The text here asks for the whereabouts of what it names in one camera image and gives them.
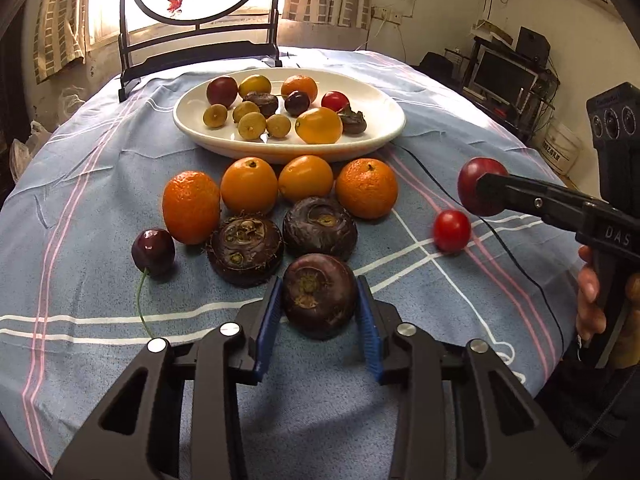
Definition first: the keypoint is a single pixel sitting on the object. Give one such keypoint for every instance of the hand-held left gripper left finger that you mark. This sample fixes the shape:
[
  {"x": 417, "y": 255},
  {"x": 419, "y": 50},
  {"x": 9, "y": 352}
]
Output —
[{"x": 265, "y": 332}]

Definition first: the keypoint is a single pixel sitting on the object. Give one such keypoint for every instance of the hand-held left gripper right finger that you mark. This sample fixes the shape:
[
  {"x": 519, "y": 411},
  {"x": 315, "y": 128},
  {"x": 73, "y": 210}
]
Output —
[{"x": 369, "y": 332}]

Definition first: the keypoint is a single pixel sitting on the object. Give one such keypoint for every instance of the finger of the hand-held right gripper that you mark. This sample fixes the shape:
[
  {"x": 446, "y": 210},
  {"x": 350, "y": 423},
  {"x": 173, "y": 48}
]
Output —
[{"x": 525, "y": 197}]

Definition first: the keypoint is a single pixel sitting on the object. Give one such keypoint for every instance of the dark red tomato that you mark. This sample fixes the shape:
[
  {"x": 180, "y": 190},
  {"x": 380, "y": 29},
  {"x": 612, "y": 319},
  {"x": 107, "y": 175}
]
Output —
[
  {"x": 221, "y": 91},
  {"x": 470, "y": 180}
]

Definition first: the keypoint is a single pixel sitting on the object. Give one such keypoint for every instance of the dark water chestnut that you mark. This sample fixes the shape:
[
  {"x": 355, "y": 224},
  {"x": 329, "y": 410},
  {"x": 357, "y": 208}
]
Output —
[
  {"x": 245, "y": 251},
  {"x": 319, "y": 296},
  {"x": 353, "y": 121},
  {"x": 320, "y": 229},
  {"x": 262, "y": 104}
]

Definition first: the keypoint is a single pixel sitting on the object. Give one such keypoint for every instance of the red cherry tomato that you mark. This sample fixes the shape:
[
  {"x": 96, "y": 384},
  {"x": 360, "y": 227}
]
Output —
[
  {"x": 451, "y": 231},
  {"x": 335, "y": 101}
]

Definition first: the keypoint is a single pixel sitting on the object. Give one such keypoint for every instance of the dark cherry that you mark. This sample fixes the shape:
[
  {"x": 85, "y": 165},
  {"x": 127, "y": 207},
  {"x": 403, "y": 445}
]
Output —
[
  {"x": 297, "y": 103},
  {"x": 153, "y": 252}
]

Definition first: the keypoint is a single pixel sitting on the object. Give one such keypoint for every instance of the small round orange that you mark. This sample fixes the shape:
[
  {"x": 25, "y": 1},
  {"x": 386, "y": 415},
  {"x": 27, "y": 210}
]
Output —
[
  {"x": 300, "y": 87},
  {"x": 305, "y": 179},
  {"x": 248, "y": 186},
  {"x": 366, "y": 189}
]

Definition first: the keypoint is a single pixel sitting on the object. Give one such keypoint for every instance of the large oval orange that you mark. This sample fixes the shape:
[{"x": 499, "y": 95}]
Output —
[{"x": 191, "y": 207}]

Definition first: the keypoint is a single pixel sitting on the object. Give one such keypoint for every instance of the small yellowish longan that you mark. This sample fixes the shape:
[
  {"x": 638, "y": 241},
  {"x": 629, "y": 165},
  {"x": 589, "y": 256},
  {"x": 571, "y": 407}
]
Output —
[
  {"x": 245, "y": 109},
  {"x": 278, "y": 126},
  {"x": 215, "y": 116},
  {"x": 251, "y": 126}
]

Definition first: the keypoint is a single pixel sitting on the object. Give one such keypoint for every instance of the white oval plate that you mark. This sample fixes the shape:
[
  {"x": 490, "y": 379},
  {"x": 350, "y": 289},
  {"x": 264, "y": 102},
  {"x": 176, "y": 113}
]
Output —
[{"x": 200, "y": 135}]

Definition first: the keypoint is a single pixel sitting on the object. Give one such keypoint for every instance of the yellow-orange tomato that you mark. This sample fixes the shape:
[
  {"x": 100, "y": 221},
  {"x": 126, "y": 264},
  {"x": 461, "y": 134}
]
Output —
[{"x": 318, "y": 126}]

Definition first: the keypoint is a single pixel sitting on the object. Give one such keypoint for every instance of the yellow-green cherry tomato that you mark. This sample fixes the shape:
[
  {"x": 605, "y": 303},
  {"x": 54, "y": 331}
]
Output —
[{"x": 254, "y": 85}]

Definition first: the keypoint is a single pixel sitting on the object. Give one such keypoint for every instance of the person's right hand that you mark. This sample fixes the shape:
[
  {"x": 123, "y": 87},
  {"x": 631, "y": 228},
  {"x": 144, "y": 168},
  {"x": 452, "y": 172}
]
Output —
[{"x": 587, "y": 292}]

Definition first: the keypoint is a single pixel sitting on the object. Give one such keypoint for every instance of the white plastic bucket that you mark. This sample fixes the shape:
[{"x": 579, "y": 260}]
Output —
[{"x": 560, "y": 147}]

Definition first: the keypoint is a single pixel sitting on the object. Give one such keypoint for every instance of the dark wooden desk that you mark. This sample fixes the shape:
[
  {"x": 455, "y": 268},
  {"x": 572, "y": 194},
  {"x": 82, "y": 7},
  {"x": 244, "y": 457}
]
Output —
[{"x": 505, "y": 115}]

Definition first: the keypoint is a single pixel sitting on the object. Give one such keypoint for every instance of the computer monitor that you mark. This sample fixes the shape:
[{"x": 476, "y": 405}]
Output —
[{"x": 502, "y": 77}]

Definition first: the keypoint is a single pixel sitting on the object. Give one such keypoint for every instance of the black speaker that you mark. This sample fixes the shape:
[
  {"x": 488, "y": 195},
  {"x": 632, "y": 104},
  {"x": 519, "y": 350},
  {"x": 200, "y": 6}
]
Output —
[{"x": 532, "y": 47}]

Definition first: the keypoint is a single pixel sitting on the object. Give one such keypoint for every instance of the blue striped tablecloth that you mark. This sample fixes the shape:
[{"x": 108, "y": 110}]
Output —
[{"x": 100, "y": 175}]

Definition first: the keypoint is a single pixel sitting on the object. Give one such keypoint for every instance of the white plastic bag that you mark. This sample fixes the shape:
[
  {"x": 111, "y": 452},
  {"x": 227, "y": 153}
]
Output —
[{"x": 27, "y": 147}]

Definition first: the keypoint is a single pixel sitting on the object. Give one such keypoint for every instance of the window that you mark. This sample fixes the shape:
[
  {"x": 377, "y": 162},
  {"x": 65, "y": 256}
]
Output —
[{"x": 105, "y": 0}]

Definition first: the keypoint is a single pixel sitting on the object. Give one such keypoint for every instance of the wall power outlet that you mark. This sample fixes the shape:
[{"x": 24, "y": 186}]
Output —
[{"x": 387, "y": 13}]

